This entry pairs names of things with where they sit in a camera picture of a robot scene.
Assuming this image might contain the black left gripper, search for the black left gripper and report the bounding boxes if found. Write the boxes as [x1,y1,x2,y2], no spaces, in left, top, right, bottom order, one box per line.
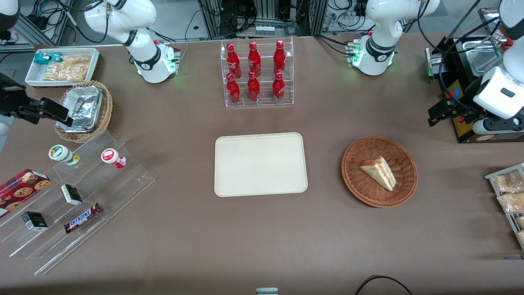
[428,77,488,127]

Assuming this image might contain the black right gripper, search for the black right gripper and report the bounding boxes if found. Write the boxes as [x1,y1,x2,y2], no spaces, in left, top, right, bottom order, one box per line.
[0,73,75,127]

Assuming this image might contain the triangle sandwich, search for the triangle sandwich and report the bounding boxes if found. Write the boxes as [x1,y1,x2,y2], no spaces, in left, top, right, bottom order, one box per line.
[360,157,397,192]

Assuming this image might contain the oval wicker basket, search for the oval wicker basket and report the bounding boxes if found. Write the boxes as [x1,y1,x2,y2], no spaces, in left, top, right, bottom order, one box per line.
[54,80,113,143]

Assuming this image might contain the round brown wicker basket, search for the round brown wicker basket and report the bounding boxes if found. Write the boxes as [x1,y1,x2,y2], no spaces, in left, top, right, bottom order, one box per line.
[341,136,418,208]

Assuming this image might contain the tray of packaged snacks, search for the tray of packaged snacks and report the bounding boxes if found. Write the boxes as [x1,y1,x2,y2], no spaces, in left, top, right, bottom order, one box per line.
[485,163,524,251]

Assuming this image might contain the cream rectangular serving tray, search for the cream rectangular serving tray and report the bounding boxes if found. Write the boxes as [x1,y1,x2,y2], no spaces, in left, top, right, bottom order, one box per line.
[214,132,309,198]

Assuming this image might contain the aluminium foil container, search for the aluminium foil container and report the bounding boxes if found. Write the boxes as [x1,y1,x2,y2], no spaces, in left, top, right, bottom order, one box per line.
[56,86,104,133]

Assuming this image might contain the white rectangular snack bin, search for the white rectangular snack bin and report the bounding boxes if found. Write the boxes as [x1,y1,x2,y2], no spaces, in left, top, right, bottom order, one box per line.
[25,48,101,88]

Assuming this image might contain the green lid drink cup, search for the green lid drink cup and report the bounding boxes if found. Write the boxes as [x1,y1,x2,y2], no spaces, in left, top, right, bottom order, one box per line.
[48,145,81,166]

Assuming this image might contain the clear bag of chips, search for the clear bag of chips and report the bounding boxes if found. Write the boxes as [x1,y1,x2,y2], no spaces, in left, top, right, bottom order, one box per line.
[43,55,91,81]

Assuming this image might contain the black counter appliance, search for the black counter appliance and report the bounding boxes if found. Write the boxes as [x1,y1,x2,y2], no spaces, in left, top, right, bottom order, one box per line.
[425,34,524,143]

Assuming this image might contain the teal snack packet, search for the teal snack packet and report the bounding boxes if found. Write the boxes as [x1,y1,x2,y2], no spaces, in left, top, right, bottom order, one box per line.
[33,53,63,65]

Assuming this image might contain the red lid drink cup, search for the red lid drink cup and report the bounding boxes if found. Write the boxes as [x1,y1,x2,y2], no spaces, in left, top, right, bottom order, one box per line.
[101,148,127,169]

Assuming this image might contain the red cookie box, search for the red cookie box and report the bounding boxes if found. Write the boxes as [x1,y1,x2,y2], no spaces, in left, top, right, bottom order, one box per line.
[0,168,51,218]

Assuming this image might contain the small black box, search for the small black box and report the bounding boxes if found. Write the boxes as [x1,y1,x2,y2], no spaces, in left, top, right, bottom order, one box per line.
[21,211,49,231]
[60,184,84,206]

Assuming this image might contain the clear acrylic stepped display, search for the clear acrylic stepped display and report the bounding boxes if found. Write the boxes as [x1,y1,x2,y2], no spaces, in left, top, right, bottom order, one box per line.
[0,130,156,276]

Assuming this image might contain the Snickers chocolate bar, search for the Snickers chocolate bar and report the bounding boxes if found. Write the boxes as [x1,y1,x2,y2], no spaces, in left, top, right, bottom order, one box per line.
[64,203,103,234]

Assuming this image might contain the red cola bottle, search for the red cola bottle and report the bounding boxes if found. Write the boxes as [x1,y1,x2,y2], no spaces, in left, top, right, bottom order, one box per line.
[272,72,286,102]
[226,43,242,79]
[226,73,241,104]
[273,40,287,76]
[248,41,262,77]
[247,71,261,102]

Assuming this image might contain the clear acrylic bottle rack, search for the clear acrylic bottle rack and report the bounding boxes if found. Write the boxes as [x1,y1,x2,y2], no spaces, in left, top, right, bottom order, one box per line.
[220,36,295,108]

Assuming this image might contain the aluminium equipment rack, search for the aluminium equipment rack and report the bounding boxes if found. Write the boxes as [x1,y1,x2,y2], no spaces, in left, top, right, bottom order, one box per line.
[199,0,329,38]

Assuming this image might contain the aluminium profile frame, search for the aluminium profile frame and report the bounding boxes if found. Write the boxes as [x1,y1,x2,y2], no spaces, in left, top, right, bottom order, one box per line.
[8,0,75,46]

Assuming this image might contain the black cable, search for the black cable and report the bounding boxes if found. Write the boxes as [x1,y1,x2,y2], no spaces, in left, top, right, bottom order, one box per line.
[354,275,414,295]

